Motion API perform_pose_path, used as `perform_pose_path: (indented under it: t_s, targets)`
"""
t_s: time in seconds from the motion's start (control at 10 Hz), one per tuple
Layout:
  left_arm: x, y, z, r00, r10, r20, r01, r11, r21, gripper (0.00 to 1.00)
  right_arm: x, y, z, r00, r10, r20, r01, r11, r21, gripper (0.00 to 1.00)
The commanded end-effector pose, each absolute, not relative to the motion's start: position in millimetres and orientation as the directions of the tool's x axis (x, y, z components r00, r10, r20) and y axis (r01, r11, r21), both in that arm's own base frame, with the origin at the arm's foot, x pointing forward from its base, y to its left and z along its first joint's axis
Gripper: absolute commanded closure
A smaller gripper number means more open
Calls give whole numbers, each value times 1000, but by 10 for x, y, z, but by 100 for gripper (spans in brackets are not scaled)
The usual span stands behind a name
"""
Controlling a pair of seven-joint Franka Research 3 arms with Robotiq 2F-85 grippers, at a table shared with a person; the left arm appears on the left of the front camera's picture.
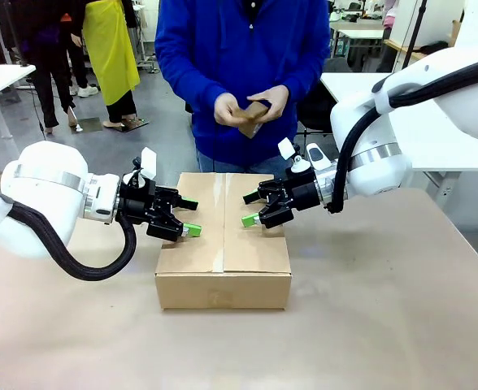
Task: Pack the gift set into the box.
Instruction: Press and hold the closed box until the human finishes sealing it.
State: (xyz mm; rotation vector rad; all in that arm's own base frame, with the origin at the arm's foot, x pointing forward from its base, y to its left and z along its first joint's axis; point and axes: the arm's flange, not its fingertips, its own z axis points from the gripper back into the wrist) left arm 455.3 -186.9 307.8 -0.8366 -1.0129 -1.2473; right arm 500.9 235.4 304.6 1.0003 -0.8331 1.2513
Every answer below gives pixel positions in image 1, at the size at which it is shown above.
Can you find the dark floor plate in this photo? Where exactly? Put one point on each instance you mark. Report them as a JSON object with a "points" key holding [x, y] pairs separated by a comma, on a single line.
{"points": [[90, 124], [135, 124]]}

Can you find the flat cardboard sheet upright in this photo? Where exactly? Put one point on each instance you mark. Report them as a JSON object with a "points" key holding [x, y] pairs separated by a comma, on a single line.
{"points": [[455, 34]]}

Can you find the blue-sleeved left forearm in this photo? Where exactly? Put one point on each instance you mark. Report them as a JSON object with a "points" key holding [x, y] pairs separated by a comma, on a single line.
{"points": [[308, 73]]}

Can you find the white background desk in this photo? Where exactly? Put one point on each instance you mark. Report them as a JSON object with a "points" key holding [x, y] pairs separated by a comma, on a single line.
{"points": [[357, 32]]}

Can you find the brown cardboard packing box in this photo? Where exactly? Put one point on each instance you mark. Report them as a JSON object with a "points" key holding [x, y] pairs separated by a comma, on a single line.
{"points": [[222, 260]]}

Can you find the person in yellow apron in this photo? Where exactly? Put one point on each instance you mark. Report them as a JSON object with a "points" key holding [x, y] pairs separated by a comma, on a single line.
{"points": [[111, 53]]}

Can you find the person's left hand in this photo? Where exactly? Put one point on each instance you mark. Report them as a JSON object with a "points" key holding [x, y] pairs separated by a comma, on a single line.
{"points": [[275, 101]]}

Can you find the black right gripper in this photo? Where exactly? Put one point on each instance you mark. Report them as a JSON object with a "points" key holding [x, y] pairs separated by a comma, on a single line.
{"points": [[306, 191]]}

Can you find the black office chair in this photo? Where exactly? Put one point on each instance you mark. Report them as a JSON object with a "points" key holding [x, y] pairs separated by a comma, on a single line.
{"points": [[322, 97]]}

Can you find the person in blue sweater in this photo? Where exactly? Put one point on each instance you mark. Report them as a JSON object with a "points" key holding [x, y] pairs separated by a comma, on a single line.
{"points": [[239, 53]]}

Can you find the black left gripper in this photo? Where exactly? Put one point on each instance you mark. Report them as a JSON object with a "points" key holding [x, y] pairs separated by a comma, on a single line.
{"points": [[139, 203]]}

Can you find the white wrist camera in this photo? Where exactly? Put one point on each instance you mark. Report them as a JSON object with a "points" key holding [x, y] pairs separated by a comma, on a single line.
{"points": [[147, 164], [318, 156]]}

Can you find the blue-sleeved right forearm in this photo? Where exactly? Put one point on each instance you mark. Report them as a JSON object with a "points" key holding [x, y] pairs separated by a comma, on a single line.
{"points": [[182, 77]]}

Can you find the person's right hand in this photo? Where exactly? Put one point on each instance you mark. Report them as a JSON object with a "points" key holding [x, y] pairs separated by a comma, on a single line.
{"points": [[227, 111]]}

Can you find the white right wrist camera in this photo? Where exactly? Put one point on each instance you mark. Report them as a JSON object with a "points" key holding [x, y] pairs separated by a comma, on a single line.
{"points": [[318, 156]]}

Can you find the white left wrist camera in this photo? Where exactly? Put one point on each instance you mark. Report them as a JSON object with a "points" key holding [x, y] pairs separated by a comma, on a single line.
{"points": [[147, 164]]}

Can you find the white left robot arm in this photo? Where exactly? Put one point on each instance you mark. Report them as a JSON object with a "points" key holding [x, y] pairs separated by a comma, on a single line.
{"points": [[48, 199]]}

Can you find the brown packing tape roll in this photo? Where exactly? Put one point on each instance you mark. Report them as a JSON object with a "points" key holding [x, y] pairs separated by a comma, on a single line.
{"points": [[253, 118]]}

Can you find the large white work table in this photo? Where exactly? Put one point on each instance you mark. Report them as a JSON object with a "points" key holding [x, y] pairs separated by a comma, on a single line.
{"points": [[426, 138]]}

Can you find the white desk with metal leg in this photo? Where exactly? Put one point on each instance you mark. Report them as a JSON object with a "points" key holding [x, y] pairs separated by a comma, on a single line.
{"points": [[1, 83]]}

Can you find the black tripod stand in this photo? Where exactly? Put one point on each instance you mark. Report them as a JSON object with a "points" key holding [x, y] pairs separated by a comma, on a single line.
{"points": [[414, 28]]}

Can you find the person in black clothes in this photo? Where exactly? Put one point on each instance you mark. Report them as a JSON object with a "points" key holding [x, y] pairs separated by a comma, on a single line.
{"points": [[48, 61]]}

